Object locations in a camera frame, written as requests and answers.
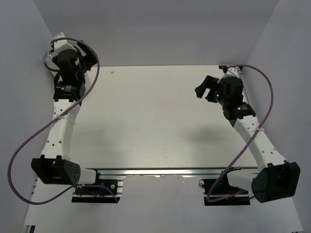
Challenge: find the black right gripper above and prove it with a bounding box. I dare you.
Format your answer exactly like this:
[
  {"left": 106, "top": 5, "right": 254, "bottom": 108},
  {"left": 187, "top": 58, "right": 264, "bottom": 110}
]
[{"left": 194, "top": 76, "right": 228, "bottom": 107}]

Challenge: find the clear bottle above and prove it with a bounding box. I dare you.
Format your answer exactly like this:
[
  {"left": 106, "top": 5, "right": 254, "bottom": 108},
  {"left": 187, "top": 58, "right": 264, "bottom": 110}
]
[{"left": 44, "top": 51, "right": 58, "bottom": 69}]

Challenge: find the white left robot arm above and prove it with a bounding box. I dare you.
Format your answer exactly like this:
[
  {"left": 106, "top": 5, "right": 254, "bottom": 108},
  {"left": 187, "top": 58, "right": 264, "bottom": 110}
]
[{"left": 31, "top": 42, "right": 103, "bottom": 194}]

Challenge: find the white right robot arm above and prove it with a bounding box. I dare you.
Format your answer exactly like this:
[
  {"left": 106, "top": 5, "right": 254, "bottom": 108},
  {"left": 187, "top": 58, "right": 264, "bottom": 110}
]
[{"left": 195, "top": 76, "right": 300, "bottom": 203}]

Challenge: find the white bin with black rim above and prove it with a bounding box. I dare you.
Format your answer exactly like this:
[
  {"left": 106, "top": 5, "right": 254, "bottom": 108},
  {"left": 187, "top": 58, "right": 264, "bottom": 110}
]
[{"left": 43, "top": 50, "right": 59, "bottom": 72}]

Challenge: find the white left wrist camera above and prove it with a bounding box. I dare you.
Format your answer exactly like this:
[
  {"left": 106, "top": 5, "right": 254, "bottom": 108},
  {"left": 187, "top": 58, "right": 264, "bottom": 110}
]
[{"left": 50, "top": 39, "right": 75, "bottom": 58}]

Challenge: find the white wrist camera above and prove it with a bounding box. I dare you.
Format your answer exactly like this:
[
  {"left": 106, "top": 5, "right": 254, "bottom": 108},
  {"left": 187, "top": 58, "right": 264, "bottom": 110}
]
[
  {"left": 219, "top": 65, "right": 239, "bottom": 79},
  {"left": 50, "top": 39, "right": 75, "bottom": 58}
]

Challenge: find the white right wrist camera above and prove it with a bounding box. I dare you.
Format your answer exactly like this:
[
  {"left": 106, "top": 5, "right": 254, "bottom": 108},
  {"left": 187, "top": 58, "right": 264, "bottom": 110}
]
[{"left": 219, "top": 65, "right": 239, "bottom": 79}]

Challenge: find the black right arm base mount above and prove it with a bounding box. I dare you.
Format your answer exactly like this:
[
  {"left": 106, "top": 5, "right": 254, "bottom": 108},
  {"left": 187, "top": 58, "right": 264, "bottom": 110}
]
[{"left": 197, "top": 169, "right": 251, "bottom": 207}]

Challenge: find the aluminium table front rail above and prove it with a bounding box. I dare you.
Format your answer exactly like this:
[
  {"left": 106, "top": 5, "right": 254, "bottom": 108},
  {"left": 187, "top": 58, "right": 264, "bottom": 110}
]
[{"left": 43, "top": 167, "right": 258, "bottom": 178}]

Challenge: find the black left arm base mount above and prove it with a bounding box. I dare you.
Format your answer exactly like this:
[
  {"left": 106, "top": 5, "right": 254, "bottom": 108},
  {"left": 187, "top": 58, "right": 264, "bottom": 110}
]
[{"left": 71, "top": 177, "right": 123, "bottom": 203}]

